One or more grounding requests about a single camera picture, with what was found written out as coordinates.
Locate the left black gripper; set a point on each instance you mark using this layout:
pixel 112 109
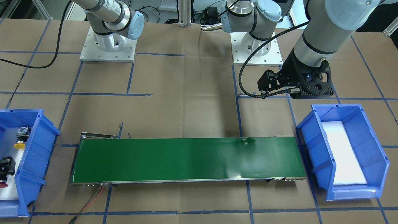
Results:
pixel 291 71

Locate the yellow push button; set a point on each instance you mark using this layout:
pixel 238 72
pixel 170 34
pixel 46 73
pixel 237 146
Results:
pixel 23 133

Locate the red push button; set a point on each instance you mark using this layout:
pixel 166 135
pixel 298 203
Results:
pixel 3 181

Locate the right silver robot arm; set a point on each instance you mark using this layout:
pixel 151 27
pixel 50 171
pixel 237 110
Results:
pixel 115 17

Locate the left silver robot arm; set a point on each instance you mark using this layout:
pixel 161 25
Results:
pixel 330 23

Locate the blue plastic bin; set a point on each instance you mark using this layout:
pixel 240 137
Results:
pixel 32 168
pixel 367 148

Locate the white foam pad bin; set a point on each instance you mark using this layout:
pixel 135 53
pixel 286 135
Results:
pixel 8 139
pixel 348 170

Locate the green conveyor belt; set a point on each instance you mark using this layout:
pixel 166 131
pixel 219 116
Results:
pixel 167 160

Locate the aluminium frame post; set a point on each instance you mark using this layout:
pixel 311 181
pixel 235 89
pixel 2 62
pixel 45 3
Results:
pixel 184 10

